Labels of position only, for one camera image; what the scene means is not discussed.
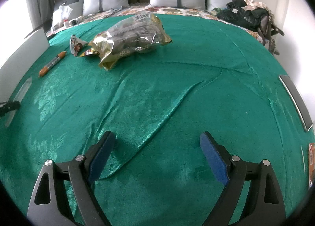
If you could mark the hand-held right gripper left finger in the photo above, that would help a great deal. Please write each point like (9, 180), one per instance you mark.
(102, 157)

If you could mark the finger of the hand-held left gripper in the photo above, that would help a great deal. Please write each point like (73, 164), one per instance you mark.
(11, 106)

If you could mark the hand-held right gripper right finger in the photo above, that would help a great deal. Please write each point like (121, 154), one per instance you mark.
(214, 157)

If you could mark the orange sausage stick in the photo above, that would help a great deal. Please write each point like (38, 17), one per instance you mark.
(53, 63)

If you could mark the white cardboard box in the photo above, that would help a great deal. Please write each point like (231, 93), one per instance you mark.
(27, 46)

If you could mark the small silver snack packet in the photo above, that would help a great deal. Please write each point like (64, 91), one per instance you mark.
(76, 45)

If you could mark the large gold snack bag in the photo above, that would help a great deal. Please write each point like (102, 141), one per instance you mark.
(133, 34)

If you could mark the green blanket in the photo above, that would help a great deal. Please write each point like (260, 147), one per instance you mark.
(160, 93)

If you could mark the orange packet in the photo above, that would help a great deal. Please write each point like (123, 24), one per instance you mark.
(312, 162)

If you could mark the small white bottle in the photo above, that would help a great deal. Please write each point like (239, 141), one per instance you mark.
(66, 23)

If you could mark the black smartphone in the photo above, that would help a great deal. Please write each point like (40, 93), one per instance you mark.
(295, 100)

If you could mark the clear plastic bag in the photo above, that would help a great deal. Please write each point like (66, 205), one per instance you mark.
(60, 15)

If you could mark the dark green clothing pile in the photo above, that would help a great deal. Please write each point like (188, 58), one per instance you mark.
(236, 16)

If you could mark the floral bedspread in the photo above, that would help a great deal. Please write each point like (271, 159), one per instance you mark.
(172, 10)

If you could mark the beige patterned cloth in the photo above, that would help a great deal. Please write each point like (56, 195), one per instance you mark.
(253, 3)

